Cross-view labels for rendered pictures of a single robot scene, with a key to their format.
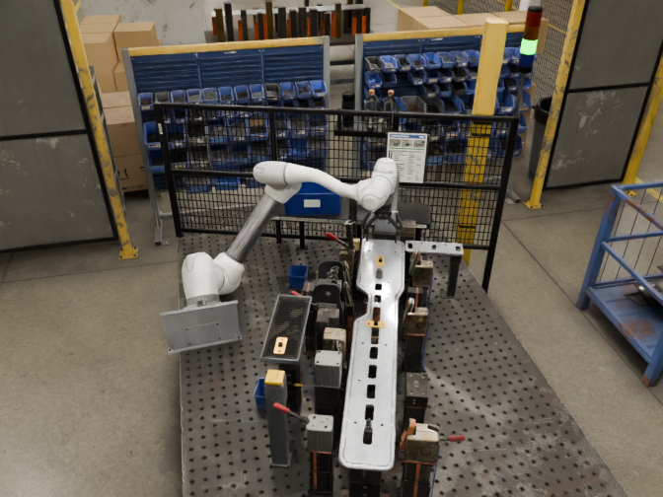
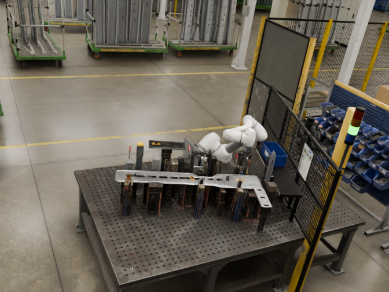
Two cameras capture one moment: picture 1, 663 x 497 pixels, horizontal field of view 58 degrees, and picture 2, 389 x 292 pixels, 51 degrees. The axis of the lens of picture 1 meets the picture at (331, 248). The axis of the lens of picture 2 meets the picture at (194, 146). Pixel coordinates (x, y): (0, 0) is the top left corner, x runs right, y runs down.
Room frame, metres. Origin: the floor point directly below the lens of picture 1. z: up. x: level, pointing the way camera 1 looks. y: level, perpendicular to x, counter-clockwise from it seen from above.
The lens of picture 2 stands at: (0.94, -3.30, 3.06)
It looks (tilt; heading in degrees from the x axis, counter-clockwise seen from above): 28 degrees down; 73
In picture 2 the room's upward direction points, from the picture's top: 9 degrees clockwise
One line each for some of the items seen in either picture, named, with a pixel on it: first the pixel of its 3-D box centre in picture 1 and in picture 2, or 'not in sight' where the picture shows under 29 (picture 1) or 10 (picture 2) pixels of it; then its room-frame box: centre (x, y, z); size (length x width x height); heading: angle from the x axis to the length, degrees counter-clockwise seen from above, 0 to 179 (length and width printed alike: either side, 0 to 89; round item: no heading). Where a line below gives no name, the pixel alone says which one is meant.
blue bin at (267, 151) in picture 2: (312, 196); (273, 153); (2.87, 0.10, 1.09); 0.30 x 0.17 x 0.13; 91
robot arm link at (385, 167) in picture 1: (384, 176); (248, 136); (2.38, -0.23, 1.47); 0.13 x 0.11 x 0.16; 161
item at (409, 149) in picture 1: (405, 157); (305, 161); (2.93, -0.40, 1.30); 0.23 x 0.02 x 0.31; 84
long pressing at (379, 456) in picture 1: (377, 328); (190, 179); (1.91, -0.19, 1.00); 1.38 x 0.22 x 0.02; 174
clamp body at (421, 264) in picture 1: (420, 292); (236, 204); (2.31, -0.44, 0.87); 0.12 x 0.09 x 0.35; 84
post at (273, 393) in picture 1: (277, 421); (138, 164); (1.48, 0.20, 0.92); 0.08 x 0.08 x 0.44; 84
